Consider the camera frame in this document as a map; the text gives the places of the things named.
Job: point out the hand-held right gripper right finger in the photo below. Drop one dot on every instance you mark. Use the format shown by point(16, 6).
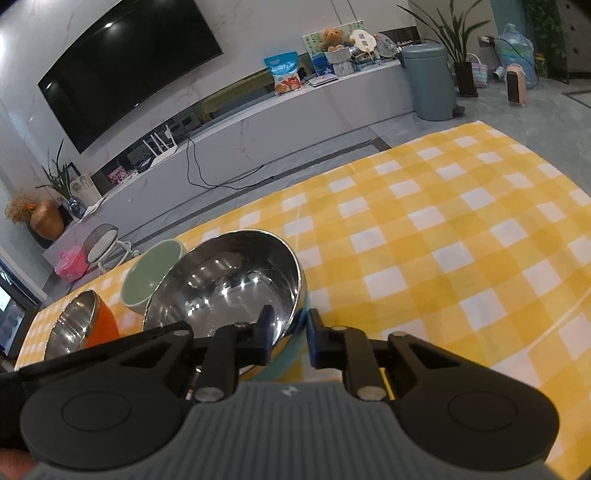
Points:
point(314, 341)

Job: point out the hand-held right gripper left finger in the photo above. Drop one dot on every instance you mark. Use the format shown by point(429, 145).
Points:
point(267, 337)

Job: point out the blue steel bowl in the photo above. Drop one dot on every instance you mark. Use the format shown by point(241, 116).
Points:
point(221, 277)

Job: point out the orange steel bowl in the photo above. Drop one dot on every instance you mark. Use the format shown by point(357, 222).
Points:
point(104, 325)

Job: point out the green ceramic bowl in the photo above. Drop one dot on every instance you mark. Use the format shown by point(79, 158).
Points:
point(147, 281)

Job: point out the dark framed glass door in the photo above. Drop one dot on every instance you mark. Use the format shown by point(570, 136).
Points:
point(14, 314)

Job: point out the pink case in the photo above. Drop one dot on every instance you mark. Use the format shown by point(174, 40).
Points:
point(71, 267)

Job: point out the yellow checked tablecloth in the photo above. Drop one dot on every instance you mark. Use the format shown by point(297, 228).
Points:
point(438, 230)

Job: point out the black vase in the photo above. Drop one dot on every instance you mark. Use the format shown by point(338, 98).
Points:
point(37, 237)

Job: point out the grey round stool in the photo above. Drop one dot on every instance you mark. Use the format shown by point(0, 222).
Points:
point(101, 244)

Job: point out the bronze vase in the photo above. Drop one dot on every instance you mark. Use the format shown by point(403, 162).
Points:
point(47, 221)

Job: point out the dried flowers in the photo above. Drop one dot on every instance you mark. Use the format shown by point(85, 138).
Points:
point(19, 210)

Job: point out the blue glass vase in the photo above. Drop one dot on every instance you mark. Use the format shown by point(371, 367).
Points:
point(75, 208)

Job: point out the white marble television cabinet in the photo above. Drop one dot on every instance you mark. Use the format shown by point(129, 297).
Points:
point(277, 129)

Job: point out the white router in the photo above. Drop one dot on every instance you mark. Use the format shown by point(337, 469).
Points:
point(161, 154)

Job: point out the flat black box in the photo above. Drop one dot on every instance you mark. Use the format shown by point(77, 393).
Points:
point(141, 164)

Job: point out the white papers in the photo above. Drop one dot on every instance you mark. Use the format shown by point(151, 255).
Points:
point(94, 206)

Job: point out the pink printed box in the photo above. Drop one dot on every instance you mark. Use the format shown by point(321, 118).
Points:
point(116, 175)

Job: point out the white printed box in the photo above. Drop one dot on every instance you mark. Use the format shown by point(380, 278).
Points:
point(87, 187)

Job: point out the green leafy plant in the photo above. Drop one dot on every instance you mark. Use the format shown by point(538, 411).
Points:
point(60, 177)

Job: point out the white book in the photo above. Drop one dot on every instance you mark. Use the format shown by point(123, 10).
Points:
point(323, 82)

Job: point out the blue snack bag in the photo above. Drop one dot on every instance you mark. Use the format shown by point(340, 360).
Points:
point(284, 76)

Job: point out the grey blue trash bin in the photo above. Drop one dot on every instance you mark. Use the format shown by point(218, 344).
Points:
point(429, 83)

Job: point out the small storage box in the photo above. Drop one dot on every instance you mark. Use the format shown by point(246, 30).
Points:
point(367, 61)

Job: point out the teddy bear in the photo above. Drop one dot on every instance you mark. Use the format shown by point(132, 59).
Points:
point(336, 50)

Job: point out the green picture board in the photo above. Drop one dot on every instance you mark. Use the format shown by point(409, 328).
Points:
point(311, 46)

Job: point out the potted green plant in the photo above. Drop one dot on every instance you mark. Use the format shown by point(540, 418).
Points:
point(466, 78)

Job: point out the white round fan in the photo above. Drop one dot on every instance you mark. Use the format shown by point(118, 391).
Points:
point(362, 40)

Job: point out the woven basket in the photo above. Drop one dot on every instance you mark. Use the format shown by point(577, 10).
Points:
point(478, 71)

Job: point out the white hair dryer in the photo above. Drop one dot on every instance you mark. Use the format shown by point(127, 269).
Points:
point(498, 72)

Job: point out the pink heater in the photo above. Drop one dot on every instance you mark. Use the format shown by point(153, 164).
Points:
point(517, 85)

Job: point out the blue plastic bag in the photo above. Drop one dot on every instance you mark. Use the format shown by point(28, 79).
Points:
point(519, 44)

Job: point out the hanging vine plant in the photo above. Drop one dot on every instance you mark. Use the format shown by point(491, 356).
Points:
point(547, 23)

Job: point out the black wall television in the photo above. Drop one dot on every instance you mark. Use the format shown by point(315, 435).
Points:
point(129, 69)

